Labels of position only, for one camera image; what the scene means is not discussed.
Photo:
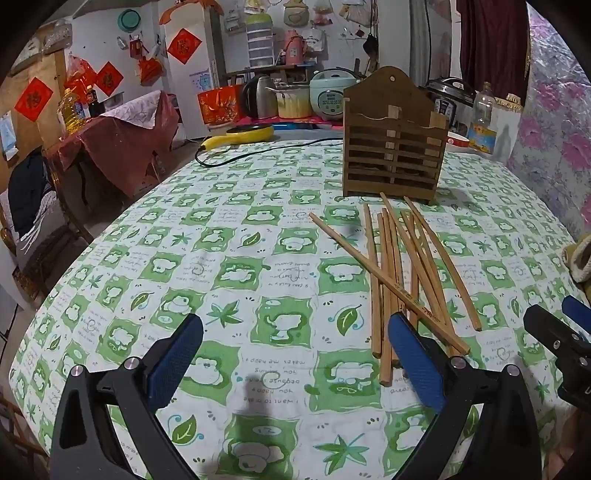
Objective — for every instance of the mint green rice cooker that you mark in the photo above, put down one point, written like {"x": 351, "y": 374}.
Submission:
{"x": 330, "y": 97}

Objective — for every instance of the green plastic plate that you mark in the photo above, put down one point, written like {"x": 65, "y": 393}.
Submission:
{"x": 129, "y": 19}

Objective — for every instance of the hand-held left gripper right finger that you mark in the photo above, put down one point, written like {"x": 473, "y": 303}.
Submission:
{"x": 415, "y": 364}

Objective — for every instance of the red diamond paper decoration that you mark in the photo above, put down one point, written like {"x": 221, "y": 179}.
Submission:
{"x": 33, "y": 99}
{"x": 109, "y": 78}
{"x": 183, "y": 46}

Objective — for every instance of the yellow cooking oil bottle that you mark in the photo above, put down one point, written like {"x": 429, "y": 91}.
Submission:
{"x": 69, "y": 113}

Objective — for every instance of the black hanging pouch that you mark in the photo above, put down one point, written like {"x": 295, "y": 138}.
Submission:
{"x": 370, "y": 45}

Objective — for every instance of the stacked plastic drawer unit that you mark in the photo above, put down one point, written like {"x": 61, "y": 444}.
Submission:
{"x": 259, "y": 44}

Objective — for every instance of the pale pink printed cloth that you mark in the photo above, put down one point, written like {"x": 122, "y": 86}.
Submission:
{"x": 134, "y": 110}

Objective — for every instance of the stainless steel kettle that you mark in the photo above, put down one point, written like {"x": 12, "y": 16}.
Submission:
{"x": 261, "y": 99}

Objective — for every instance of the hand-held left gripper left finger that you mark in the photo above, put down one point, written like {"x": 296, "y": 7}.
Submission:
{"x": 175, "y": 360}

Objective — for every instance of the dark sauce bottle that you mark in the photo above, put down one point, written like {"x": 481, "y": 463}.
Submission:
{"x": 94, "y": 104}

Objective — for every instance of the black silver pressure cooker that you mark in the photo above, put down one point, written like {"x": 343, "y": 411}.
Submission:
{"x": 455, "y": 99}

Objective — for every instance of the pink floral quilt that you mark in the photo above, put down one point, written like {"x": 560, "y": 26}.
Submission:
{"x": 554, "y": 115}

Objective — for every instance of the white cover gold trim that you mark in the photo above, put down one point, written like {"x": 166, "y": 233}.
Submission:
{"x": 505, "y": 134}

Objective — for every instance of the green white printed tablecloth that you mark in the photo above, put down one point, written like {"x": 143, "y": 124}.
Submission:
{"x": 277, "y": 277}

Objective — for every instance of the red cloth covered table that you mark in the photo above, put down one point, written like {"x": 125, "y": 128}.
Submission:
{"x": 115, "y": 147}

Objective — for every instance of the pile of wooden chopsticks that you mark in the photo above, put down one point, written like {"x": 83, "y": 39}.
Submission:
{"x": 385, "y": 277}

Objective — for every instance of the wooden slatted chopstick holder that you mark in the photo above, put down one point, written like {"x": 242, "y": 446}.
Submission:
{"x": 392, "y": 152}

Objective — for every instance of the blue face mask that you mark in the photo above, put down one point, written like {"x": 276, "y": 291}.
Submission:
{"x": 7, "y": 136}

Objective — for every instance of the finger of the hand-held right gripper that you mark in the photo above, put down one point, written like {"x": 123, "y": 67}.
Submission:
{"x": 545, "y": 323}
{"x": 578, "y": 311}

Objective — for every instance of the steel pot with lid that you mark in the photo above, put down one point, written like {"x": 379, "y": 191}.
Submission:
{"x": 293, "y": 104}

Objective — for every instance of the clear bottle yellow label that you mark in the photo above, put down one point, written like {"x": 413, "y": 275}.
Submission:
{"x": 482, "y": 115}

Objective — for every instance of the pink thermos jug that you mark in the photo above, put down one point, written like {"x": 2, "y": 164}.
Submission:
{"x": 294, "y": 48}

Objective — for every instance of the red printed bag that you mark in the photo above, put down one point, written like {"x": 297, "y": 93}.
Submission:
{"x": 217, "y": 104}

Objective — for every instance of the small steel pot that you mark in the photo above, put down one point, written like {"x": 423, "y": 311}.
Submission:
{"x": 115, "y": 99}

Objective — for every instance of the yellow fleece-lined garment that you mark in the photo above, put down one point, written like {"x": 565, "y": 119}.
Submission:
{"x": 579, "y": 258}

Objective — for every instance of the dark red curtain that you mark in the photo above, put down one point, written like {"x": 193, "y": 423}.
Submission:
{"x": 489, "y": 41}

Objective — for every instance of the red white bowl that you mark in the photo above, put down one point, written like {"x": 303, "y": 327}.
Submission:
{"x": 457, "y": 141}

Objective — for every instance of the yellow electric pan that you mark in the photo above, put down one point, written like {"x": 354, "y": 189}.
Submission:
{"x": 244, "y": 134}

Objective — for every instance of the dark jacket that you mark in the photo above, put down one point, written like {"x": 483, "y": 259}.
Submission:
{"x": 27, "y": 189}

